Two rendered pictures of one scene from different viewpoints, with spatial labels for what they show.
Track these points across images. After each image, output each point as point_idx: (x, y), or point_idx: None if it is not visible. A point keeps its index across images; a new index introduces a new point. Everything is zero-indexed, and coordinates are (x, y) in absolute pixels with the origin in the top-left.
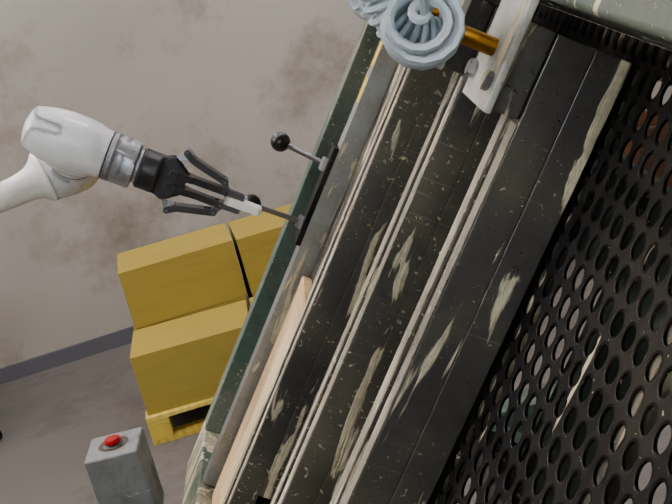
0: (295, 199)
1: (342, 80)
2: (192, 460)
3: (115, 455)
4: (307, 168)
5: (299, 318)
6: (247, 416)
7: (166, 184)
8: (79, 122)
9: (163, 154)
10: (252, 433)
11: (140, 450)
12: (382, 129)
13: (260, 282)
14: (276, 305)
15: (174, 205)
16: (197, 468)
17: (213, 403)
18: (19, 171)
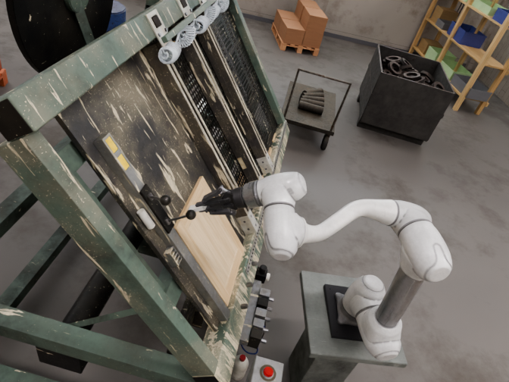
0: (143, 273)
1: (92, 215)
2: (226, 367)
3: (266, 358)
4: (130, 260)
5: (211, 146)
6: (210, 271)
7: None
8: (275, 173)
9: (233, 189)
10: (229, 177)
11: (254, 362)
12: (182, 86)
13: (171, 318)
14: (187, 248)
15: (230, 208)
16: (229, 332)
17: (210, 358)
18: (311, 227)
